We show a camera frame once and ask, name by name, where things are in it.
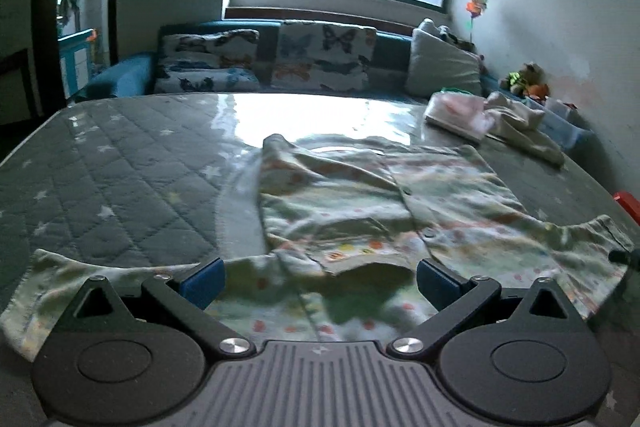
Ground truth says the patterned green baby garment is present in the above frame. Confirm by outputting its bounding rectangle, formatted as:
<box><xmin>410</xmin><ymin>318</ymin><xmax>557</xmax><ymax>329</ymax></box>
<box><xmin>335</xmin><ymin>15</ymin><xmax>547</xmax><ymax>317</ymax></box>
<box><xmin>1</xmin><ymin>135</ymin><xmax>638</xmax><ymax>360</ymax></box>

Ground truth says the red object at table edge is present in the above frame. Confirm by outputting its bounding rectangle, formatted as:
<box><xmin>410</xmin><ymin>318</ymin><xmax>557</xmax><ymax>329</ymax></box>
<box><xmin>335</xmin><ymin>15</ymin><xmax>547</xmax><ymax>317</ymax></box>
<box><xmin>613</xmin><ymin>191</ymin><xmax>640</xmax><ymax>225</ymax></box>

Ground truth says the clear plastic storage box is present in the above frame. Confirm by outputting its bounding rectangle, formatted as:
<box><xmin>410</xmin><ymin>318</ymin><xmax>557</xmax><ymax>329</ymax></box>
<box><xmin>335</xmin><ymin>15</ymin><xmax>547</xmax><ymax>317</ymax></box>
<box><xmin>524</xmin><ymin>98</ymin><xmax>593</xmax><ymax>155</ymax></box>

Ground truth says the cream crumpled garment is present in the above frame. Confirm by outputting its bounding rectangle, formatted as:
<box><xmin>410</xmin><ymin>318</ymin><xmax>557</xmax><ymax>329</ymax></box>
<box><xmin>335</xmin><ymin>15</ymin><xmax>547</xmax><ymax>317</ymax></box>
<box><xmin>484</xmin><ymin>92</ymin><xmax>564</xmax><ymax>167</ymax></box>

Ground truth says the grey quilted star table cover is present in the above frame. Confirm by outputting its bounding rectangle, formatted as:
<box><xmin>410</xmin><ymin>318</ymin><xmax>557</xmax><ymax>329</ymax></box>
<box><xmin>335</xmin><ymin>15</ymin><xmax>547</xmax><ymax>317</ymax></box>
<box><xmin>1</xmin><ymin>93</ymin><xmax>639</xmax><ymax>426</ymax></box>

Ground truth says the plush toys pile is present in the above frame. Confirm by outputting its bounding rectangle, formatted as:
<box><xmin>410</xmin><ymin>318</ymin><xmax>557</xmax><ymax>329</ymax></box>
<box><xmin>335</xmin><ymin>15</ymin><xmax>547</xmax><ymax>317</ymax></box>
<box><xmin>498</xmin><ymin>63</ymin><xmax>550</xmax><ymax>101</ymax></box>

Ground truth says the folded pink garment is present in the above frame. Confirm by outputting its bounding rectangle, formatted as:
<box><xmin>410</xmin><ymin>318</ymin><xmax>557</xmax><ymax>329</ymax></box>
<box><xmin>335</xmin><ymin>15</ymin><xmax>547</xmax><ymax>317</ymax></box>
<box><xmin>425</xmin><ymin>91</ymin><xmax>494</xmax><ymax>143</ymax></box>

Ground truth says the green plastic bowl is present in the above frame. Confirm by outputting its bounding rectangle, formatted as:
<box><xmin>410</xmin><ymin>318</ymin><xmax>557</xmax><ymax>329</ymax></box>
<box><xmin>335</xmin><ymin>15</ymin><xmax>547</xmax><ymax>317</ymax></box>
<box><xmin>440</xmin><ymin>87</ymin><xmax>472</xmax><ymax>94</ymax></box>

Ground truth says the plain white pillow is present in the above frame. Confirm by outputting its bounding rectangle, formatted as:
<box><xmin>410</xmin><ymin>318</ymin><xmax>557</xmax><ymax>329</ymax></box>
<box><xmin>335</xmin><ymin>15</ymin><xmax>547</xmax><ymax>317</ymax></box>
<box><xmin>405</xmin><ymin>18</ymin><xmax>482</xmax><ymax>98</ymax></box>

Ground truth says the blue sofa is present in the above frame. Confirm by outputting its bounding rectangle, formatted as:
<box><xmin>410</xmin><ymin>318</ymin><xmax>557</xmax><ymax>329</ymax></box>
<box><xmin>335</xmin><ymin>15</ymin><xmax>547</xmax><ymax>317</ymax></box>
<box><xmin>74</xmin><ymin>19</ymin><xmax>501</xmax><ymax>101</ymax></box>

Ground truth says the colourful paper pinwheel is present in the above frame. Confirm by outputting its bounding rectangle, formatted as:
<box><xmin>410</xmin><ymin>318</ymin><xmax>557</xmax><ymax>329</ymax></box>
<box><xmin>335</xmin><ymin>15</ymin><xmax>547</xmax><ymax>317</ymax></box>
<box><xmin>465</xmin><ymin>0</ymin><xmax>488</xmax><ymax>41</ymax></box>

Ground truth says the blue cabinet beyond doorway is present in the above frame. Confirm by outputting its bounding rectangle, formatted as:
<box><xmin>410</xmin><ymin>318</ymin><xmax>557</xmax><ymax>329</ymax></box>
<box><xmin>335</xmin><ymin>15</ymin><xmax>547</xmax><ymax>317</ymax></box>
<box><xmin>58</xmin><ymin>28</ymin><xmax>96</xmax><ymax>98</ymax></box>

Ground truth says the left butterfly pillow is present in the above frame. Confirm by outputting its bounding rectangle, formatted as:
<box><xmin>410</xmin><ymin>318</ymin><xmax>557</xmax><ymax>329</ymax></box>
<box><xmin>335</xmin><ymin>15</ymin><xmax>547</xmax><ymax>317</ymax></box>
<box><xmin>154</xmin><ymin>29</ymin><xmax>260</xmax><ymax>94</ymax></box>

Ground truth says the middle butterfly cushion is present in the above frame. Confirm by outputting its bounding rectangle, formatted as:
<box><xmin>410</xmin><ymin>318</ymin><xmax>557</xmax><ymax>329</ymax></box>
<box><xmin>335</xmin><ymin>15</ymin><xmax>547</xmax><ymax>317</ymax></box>
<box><xmin>271</xmin><ymin>20</ymin><xmax>378</xmax><ymax>92</ymax></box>

